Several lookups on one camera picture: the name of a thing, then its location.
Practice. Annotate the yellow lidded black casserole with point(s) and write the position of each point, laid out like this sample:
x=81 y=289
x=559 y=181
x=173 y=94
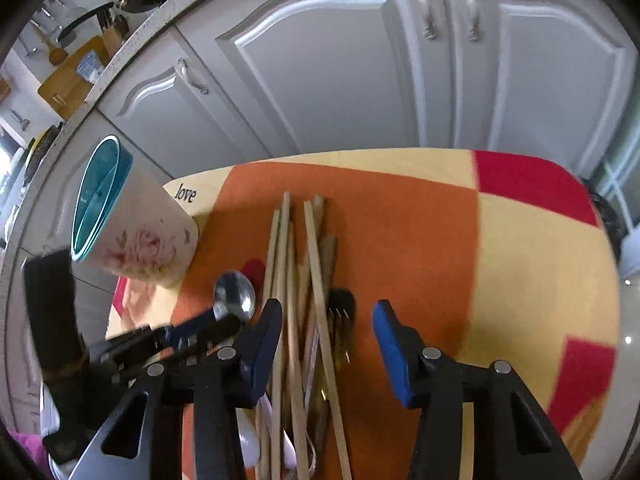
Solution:
x=38 y=149

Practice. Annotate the white kitchen cabinets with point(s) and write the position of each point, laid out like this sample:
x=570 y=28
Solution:
x=203 y=84

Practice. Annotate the floral utensil holder teal rim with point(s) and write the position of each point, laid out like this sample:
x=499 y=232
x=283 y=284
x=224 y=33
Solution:
x=126 y=223

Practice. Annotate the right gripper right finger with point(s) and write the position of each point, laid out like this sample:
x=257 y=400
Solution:
x=401 y=350

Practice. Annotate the white salt bag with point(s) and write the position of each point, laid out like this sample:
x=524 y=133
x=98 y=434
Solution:
x=90 y=67

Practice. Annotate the wooden knife block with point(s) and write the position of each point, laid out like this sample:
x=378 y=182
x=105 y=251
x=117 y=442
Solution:
x=115 y=31

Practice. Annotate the white handled metal spoon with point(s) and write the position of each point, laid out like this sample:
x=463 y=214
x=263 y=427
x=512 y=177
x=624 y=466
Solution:
x=234 y=294

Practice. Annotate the wooden cutting board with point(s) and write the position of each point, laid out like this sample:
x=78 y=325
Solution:
x=65 y=90

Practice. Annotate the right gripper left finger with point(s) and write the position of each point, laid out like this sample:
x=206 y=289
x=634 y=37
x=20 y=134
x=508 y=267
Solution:
x=255 y=348

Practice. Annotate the red orange yellow cloth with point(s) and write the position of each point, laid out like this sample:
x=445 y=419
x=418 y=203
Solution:
x=488 y=256

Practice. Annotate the wooden handled metal fork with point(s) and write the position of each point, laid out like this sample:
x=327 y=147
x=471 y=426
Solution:
x=341 y=309

